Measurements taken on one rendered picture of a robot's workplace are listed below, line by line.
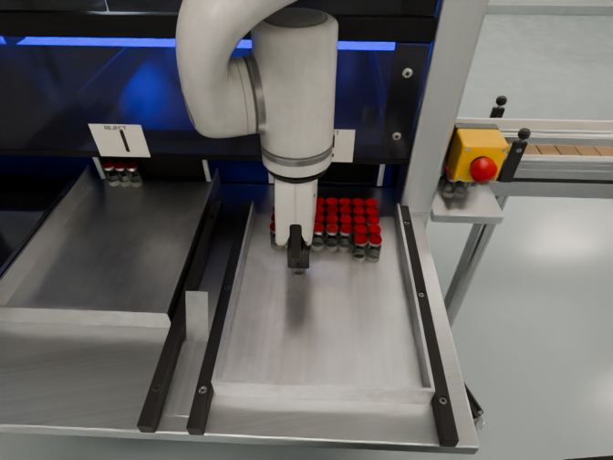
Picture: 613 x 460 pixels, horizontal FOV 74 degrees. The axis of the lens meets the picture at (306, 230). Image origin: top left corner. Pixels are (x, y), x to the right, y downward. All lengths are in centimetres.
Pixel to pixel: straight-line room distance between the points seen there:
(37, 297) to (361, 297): 48
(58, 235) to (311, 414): 53
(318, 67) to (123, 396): 44
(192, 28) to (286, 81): 10
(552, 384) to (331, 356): 127
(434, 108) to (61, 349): 62
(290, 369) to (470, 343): 123
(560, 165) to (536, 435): 97
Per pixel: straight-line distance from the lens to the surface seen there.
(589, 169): 97
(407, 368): 56
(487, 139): 72
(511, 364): 172
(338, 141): 66
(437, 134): 68
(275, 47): 40
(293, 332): 58
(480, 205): 83
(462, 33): 62
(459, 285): 119
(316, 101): 42
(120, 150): 75
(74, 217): 85
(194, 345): 59
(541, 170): 93
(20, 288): 76
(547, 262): 215
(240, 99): 40
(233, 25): 34
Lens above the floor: 137
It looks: 43 degrees down
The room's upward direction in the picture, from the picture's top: straight up
